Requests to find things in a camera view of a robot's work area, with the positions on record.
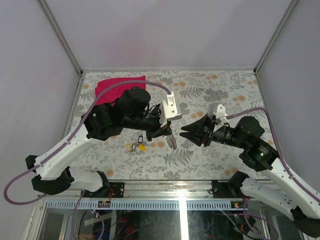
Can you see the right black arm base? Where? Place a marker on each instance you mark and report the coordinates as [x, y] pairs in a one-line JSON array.
[[220, 190]]

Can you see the white slotted cable duct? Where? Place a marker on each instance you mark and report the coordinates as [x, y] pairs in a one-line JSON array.
[[86, 204]]

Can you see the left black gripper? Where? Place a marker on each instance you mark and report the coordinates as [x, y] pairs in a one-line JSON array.
[[159, 131]]

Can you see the right aluminium frame post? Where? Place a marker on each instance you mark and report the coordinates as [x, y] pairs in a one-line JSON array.
[[288, 12]]

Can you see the left aluminium frame post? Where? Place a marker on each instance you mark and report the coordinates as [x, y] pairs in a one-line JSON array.
[[60, 36]]

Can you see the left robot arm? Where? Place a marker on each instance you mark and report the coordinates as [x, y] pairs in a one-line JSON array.
[[129, 111]]

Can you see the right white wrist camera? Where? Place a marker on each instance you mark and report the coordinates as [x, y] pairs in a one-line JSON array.
[[217, 113]]

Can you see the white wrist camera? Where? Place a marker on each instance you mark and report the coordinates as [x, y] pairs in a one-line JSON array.
[[170, 110], [217, 113]]

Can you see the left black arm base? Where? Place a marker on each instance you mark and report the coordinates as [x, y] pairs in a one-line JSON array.
[[117, 190]]

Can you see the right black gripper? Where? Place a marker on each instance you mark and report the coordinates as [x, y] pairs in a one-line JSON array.
[[204, 131]]

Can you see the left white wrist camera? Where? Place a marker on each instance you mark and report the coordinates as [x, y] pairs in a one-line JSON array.
[[170, 110]]

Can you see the yellow tag key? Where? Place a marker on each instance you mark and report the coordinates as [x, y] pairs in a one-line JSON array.
[[129, 147]]

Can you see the aluminium frame post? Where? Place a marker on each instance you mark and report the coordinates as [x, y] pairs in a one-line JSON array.
[[60, 36], [288, 12]]

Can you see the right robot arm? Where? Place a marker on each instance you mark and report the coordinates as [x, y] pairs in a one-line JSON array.
[[297, 199]]

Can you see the orange tag key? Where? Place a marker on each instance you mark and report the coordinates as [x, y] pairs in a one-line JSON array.
[[142, 147]]

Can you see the aluminium front rail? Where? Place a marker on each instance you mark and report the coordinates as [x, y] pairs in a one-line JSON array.
[[163, 190]]

